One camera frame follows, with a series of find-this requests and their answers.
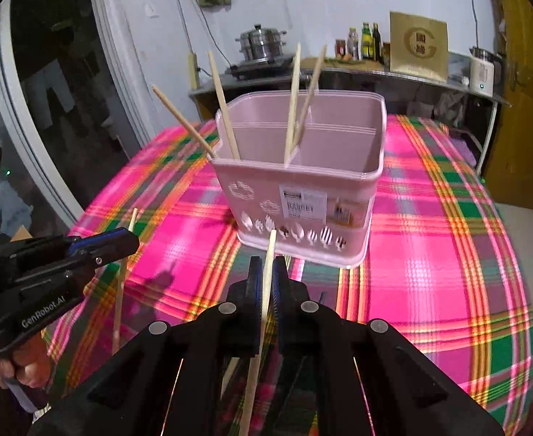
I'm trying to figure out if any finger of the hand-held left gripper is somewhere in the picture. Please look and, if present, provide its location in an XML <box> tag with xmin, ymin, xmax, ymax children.
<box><xmin>0</xmin><ymin>228</ymin><xmax>129</xmax><ymax>279</ymax></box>
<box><xmin>13</xmin><ymin>234</ymin><xmax>140</xmax><ymax>288</ymax></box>

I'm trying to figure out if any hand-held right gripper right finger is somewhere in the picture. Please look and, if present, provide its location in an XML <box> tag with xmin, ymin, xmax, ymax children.
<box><xmin>269</xmin><ymin>254</ymin><xmax>506</xmax><ymax>436</ymax></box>

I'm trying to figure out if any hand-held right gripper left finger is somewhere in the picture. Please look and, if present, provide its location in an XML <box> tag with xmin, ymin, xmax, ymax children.
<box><xmin>30</xmin><ymin>254</ymin><xmax>267</xmax><ymax>436</ymax></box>

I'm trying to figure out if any pale wooden chopstick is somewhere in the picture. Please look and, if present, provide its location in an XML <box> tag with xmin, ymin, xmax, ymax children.
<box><xmin>284</xmin><ymin>42</ymin><xmax>302</xmax><ymax>165</ymax></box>
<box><xmin>238</xmin><ymin>229</ymin><xmax>277</xmax><ymax>436</ymax></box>
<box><xmin>111</xmin><ymin>208</ymin><xmax>139</xmax><ymax>356</ymax></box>
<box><xmin>207</xmin><ymin>50</ymin><xmax>241</xmax><ymax>161</ymax></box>
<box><xmin>293</xmin><ymin>44</ymin><xmax>328</xmax><ymax>150</ymax></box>
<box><xmin>152</xmin><ymin>85</ymin><xmax>217</xmax><ymax>159</ymax></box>

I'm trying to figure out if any pink plastic utensil basket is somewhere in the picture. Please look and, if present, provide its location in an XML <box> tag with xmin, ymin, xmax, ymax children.
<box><xmin>207</xmin><ymin>92</ymin><xmax>388</xmax><ymax>270</ymax></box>

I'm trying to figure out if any person's left hand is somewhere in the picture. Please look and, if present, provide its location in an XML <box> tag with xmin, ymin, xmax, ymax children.
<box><xmin>0</xmin><ymin>332</ymin><xmax>52</xmax><ymax>390</ymax></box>

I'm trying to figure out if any pink plaid tablecloth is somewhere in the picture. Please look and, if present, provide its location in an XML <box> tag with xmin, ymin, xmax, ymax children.
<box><xmin>41</xmin><ymin>116</ymin><xmax>533</xmax><ymax>436</ymax></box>

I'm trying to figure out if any black induction stove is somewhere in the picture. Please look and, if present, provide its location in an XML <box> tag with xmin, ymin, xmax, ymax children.
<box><xmin>227</xmin><ymin>54</ymin><xmax>294</xmax><ymax>80</ymax></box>

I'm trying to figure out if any stainless steel steamer pot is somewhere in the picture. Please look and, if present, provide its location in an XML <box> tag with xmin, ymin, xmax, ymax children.
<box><xmin>236</xmin><ymin>23</ymin><xmax>288</xmax><ymax>62</ymax></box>

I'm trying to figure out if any gold gift box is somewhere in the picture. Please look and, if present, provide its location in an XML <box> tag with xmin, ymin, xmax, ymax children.
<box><xmin>388</xmin><ymin>10</ymin><xmax>450</xmax><ymax>83</ymax></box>

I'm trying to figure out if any white electric kettle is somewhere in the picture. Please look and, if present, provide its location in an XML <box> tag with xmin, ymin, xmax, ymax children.
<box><xmin>469</xmin><ymin>46</ymin><xmax>506</xmax><ymax>97</ymax></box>

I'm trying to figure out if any yellow wooden door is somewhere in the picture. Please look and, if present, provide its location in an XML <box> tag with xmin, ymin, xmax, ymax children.
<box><xmin>480</xmin><ymin>0</ymin><xmax>533</xmax><ymax>210</ymax></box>

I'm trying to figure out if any white sliding door frame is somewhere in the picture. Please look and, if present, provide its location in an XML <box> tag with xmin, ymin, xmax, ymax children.
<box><xmin>0</xmin><ymin>0</ymin><xmax>144</xmax><ymax>237</ymax></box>

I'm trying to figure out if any black power cable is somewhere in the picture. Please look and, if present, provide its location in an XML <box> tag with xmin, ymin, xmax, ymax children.
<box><xmin>171</xmin><ymin>0</ymin><xmax>231</xmax><ymax>69</ymax></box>

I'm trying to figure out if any grey wall cable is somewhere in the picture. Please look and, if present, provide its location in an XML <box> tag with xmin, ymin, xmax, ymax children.
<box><xmin>462</xmin><ymin>0</ymin><xmax>483</xmax><ymax>48</ymax></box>

